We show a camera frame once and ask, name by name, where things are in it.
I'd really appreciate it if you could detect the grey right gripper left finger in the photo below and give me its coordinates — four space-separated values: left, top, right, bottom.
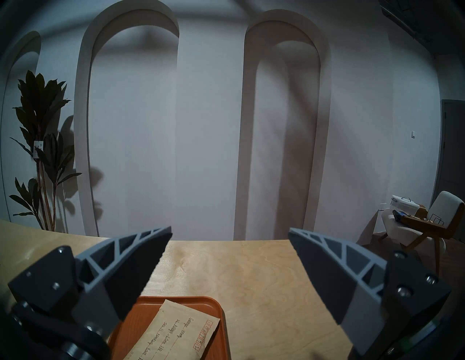
7 226 173 339

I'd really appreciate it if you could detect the orange wooden tray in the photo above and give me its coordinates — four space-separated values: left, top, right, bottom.
108 296 229 360

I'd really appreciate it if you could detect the white storage box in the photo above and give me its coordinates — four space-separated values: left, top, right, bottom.
391 195 419 217

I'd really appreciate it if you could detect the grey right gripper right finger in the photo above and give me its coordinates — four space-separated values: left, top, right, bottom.
288 228 453 355

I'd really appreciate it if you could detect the brown handwritten envelope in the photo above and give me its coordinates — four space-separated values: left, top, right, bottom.
124 299 221 360

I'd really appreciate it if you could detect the light wooden table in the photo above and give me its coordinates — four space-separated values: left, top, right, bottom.
0 220 383 360

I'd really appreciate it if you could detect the white wooden-frame armchair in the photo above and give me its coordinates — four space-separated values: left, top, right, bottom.
378 191 465 277

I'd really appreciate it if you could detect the grey door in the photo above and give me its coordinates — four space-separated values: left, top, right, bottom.
430 99 465 219

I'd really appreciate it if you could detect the tall dark green plant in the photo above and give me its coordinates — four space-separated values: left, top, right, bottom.
9 71 83 233

